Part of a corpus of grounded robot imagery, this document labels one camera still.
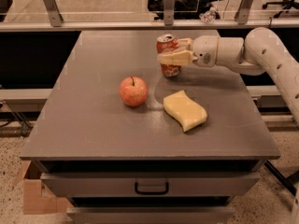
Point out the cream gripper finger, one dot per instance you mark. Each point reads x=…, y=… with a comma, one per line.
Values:
x=185, y=43
x=179, y=58

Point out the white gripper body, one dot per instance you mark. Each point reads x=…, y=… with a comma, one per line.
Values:
x=205, y=50

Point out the red coke can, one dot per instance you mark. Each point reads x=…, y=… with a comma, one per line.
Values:
x=167, y=43

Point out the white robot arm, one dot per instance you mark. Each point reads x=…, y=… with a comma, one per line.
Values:
x=261, y=51

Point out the clear plastic bottle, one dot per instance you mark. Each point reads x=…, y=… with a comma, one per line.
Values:
x=209, y=16

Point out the yellow sponge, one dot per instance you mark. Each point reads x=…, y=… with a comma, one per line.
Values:
x=184, y=110

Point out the red apple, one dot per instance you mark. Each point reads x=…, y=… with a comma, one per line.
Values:
x=133, y=91

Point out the black office chair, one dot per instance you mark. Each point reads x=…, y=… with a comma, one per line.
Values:
x=286, y=5

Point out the grey drawer cabinet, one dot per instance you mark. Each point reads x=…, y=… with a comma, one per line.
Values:
x=91, y=147

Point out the metal railing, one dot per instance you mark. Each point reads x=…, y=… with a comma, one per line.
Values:
x=101, y=14

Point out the cardboard box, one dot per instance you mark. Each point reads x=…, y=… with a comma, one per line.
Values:
x=37, y=198

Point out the black drawer handle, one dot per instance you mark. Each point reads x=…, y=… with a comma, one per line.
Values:
x=152, y=190

